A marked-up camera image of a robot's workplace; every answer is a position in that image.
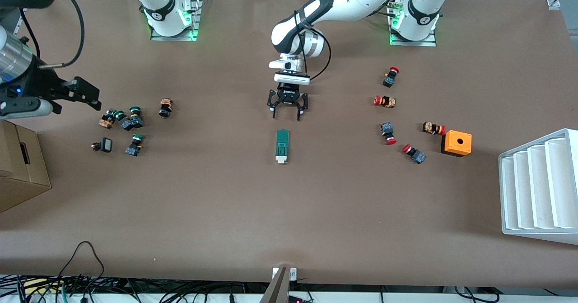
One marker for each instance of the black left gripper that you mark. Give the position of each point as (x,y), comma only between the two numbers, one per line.
(287,93)

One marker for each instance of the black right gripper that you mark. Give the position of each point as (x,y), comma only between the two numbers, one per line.
(35,85)

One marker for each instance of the green load switch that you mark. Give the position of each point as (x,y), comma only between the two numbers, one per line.
(282,142)

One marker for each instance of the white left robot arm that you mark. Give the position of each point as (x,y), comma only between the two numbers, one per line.
(361,0)

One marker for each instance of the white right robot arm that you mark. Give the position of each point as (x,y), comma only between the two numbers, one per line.
(165,5)

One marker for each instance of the green push button blue block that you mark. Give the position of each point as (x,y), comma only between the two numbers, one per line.
(125,124)
(137,121)
(133,149)

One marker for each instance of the square black white push button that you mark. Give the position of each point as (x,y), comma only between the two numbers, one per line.
(107,145)

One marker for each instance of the red mushroom button orange block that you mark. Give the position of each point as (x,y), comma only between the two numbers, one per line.
(387,101)
(431,127)

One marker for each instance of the red mushroom button blue block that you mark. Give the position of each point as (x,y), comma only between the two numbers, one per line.
(389,81)
(387,129)
(417,156)

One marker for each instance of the brown cardboard box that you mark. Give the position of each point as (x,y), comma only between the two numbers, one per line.
(18,181)

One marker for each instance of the white slotted rack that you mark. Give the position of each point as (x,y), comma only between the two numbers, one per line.
(537,190)

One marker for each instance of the left arm aluminium base plate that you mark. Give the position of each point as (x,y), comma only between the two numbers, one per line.
(413,43)

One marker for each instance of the white metal bracket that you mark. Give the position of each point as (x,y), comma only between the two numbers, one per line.
(293,273)

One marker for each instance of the orange button enclosure box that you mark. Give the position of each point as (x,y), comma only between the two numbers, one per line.
(465,148)

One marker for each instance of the brown stand post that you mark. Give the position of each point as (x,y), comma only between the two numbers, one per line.
(276,289)

